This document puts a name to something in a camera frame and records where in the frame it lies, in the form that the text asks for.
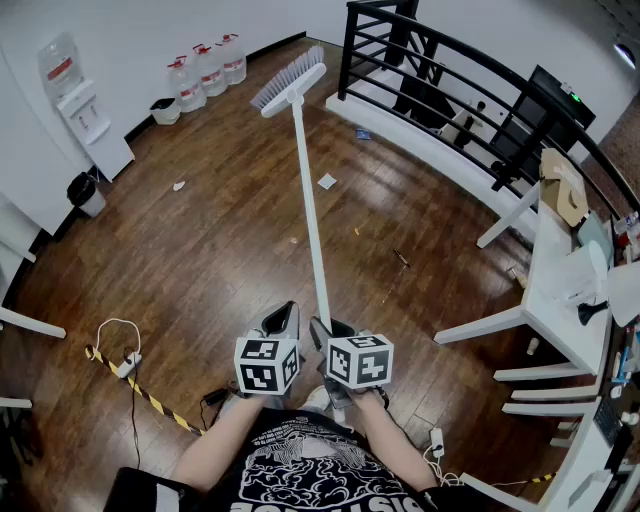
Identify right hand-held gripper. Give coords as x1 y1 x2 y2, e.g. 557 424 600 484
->
309 317 396 409

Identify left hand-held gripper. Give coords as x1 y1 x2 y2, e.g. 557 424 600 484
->
233 300 305 397

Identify white broom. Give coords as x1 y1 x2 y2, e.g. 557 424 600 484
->
249 44 354 427

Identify person's right forearm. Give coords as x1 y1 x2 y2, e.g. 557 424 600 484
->
349 389 437 492

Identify person's right white shoe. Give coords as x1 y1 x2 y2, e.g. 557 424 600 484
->
303 386 332 414

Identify person's black printed t-shirt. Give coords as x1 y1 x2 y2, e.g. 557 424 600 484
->
104 407 501 512

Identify white table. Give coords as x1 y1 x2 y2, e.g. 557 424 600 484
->
433 179 640 512
0 239 67 411

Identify grey bin with black bag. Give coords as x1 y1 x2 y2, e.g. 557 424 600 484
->
66 171 107 219

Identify small white bin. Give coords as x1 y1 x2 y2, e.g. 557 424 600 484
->
149 97 182 126

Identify clear water jug red cap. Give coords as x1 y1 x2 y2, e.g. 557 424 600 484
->
192 43 229 98
215 33 248 86
167 55 207 114

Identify white water dispenser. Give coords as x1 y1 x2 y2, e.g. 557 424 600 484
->
54 79 136 182

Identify brown cardboard box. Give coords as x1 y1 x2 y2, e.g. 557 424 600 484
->
538 147 590 229

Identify grey tablet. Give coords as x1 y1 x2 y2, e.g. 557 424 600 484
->
577 212 615 266

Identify black metal railing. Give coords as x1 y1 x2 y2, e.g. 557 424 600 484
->
337 0 640 211

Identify black door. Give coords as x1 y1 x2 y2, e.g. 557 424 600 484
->
492 64 597 174

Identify clear dispenser water bottle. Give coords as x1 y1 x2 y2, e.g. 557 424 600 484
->
38 32 84 101

